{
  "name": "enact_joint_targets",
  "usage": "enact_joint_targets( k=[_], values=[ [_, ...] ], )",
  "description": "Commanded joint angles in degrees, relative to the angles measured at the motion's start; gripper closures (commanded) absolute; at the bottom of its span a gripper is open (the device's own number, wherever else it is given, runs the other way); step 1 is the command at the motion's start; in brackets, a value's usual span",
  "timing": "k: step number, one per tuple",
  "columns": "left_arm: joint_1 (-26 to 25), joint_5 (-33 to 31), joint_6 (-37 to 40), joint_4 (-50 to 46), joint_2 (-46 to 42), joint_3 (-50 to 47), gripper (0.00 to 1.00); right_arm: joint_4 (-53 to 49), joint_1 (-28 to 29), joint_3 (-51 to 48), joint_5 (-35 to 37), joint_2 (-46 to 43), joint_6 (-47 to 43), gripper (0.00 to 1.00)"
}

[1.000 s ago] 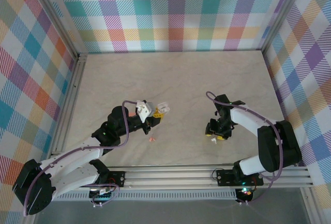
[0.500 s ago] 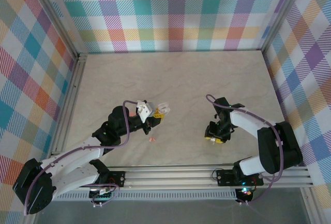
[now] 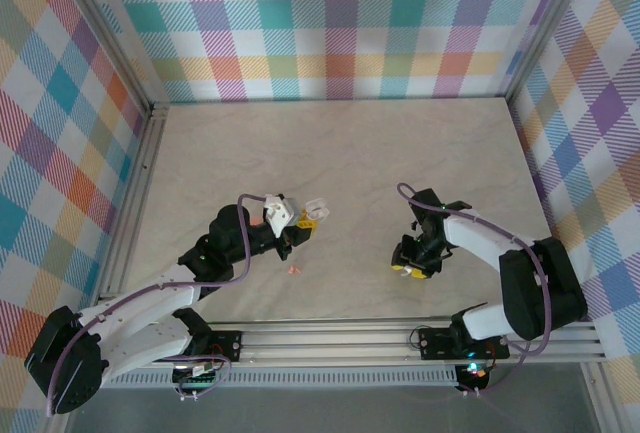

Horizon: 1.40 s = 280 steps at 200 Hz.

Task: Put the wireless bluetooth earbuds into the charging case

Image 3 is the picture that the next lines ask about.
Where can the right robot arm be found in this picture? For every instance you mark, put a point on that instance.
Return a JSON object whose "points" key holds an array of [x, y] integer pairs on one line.
{"points": [[480, 238]]}

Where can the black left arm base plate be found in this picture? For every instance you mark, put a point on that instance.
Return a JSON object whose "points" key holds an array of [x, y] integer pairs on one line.
{"points": [[227, 345]]}

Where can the aluminium table side rail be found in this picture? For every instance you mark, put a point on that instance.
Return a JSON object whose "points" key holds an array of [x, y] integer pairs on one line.
{"points": [[145, 173]]}

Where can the white earbud charging case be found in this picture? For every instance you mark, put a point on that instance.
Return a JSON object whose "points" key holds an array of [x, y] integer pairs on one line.
{"points": [[317, 209]]}

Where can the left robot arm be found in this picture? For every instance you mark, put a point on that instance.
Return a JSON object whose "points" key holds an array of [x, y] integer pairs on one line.
{"points": [[150, 298]]}

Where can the pink earbud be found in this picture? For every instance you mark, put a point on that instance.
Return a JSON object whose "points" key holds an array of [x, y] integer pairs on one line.
{"points": [[295, 269]]}

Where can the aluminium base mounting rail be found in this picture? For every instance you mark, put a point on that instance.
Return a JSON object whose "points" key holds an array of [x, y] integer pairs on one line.
{"points": [[325, 340]]}

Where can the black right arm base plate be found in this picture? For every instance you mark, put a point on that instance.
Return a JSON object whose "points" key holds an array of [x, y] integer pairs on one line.
{"points": [[435, 343]]}

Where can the aluminium frame post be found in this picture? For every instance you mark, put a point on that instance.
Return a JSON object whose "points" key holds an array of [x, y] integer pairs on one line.
{"points": [[107, 35], [547, 28]]}

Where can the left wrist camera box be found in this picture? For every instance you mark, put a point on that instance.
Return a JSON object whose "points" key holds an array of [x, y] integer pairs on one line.
{"points": [[282, 210]]}

